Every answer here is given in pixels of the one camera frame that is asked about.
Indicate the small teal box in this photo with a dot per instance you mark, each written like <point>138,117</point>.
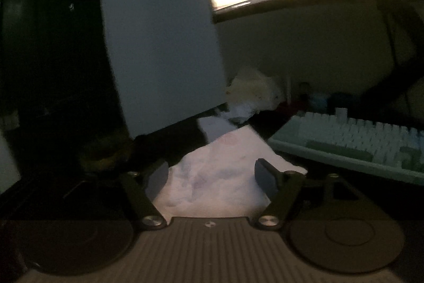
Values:
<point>319,101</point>

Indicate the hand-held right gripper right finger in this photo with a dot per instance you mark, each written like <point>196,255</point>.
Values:
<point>266,178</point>

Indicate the crumpled white paper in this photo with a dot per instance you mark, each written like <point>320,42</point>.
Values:
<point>245,112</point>

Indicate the white and green keyboard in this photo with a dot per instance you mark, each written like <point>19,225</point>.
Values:
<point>357,143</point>

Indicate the loose white keycap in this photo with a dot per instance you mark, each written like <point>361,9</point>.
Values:
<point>340,114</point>

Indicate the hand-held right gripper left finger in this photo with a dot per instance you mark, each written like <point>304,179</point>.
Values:
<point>157,178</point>

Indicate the white tissue with pink print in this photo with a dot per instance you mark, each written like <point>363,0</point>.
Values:
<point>215,177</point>

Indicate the flat white paper sheet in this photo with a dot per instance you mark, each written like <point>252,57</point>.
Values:
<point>217,129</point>

